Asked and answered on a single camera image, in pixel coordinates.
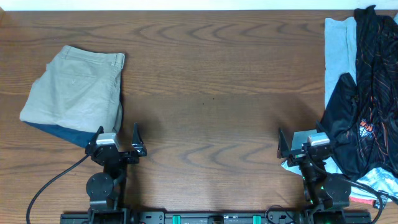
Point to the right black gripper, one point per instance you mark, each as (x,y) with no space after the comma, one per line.
(295,155)

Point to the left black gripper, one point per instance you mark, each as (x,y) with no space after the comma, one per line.
(138,147)

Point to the black orange patterned jersey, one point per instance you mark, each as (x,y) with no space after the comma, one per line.
(361,116)

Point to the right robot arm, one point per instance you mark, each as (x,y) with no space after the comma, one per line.
(328,194)

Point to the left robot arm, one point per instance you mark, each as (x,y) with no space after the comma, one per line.
(106,189)

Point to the folded navy garment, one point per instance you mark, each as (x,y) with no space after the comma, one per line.
(78,138)

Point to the black clothing label tag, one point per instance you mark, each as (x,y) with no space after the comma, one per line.
(381,203)

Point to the light blue t-shirt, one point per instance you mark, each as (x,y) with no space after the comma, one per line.
(337,56)

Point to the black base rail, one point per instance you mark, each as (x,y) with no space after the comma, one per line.
(270,216)

